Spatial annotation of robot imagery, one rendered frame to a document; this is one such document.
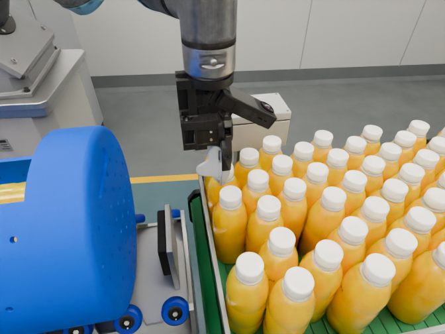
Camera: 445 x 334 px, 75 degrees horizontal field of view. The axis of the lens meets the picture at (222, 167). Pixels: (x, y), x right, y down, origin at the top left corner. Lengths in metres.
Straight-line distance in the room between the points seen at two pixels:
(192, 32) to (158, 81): 2.95
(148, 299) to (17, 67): 0.53
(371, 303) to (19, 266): 0.45
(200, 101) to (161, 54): 2.80
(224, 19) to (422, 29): 3.62
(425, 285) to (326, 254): 0.17
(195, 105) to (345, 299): 0.37
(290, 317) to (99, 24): 3.07
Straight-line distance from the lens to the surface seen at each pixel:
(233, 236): 0.55
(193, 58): 0.41
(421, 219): 0.56
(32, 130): 0.80
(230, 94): 0.45
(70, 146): 0.40
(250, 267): 0.42
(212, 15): 0.39
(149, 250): 0.64
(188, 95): 0.44
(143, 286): 0.60
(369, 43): 3.69
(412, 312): 0.63
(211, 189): 0.57
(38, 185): 0.38
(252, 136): 0.70
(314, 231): 0.57
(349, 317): 0.55
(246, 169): 0.59
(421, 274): 0.56
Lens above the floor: 1.45
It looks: 41 degrees down
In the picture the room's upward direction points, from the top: straight up
